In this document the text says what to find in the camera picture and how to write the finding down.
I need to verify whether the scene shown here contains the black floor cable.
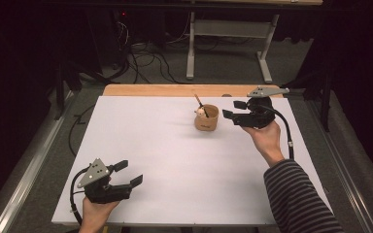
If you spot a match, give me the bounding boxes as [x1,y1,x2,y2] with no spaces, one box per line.
[67,103,96,158]

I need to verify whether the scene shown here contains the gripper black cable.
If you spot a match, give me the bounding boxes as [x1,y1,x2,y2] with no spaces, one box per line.
[265,105,295,160]
[69,166,90,225]

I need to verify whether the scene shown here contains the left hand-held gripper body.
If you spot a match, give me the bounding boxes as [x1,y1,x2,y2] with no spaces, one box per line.
[76,157,133,205]

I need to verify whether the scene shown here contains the white table mat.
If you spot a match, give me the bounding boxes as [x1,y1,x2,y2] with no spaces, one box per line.
[51,95,334,227]

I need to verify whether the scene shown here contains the person's right hand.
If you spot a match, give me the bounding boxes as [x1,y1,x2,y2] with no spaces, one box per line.
[242,119,284,153]

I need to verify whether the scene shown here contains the bundle of black floor cables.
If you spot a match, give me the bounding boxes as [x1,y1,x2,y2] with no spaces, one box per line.
[111,18,188,84]

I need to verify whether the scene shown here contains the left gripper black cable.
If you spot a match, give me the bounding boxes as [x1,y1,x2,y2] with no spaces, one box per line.
[69,166,90,225]

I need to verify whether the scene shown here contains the black-handled makeup brush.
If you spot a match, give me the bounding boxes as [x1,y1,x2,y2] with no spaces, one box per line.
[192,93,211,118]

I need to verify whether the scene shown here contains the person's left hand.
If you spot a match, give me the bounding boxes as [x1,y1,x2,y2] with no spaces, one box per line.
[82,196,120,226]

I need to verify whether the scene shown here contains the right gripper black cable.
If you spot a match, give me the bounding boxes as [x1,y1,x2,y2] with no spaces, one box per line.
[265,105,295,160]

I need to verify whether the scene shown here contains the wooden table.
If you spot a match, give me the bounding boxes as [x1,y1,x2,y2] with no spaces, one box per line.
[102,83,284,99]

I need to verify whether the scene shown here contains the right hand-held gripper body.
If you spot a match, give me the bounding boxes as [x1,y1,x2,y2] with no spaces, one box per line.
[232,84,290,130]

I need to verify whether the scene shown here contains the aluminium floor rail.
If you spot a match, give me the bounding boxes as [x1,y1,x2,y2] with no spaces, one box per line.
[306,99,373,233]
[0,91,76,233]

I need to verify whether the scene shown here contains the black metal stand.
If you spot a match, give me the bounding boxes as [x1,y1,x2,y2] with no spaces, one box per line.
[280,71,334,133]
[52,61,111,120]

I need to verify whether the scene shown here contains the round wooden brush holder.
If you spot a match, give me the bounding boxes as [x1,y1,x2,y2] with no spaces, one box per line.
[193,103,220,132]

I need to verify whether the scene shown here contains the white metal desk frame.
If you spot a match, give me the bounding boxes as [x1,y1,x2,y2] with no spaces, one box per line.
[186,0,324,84]

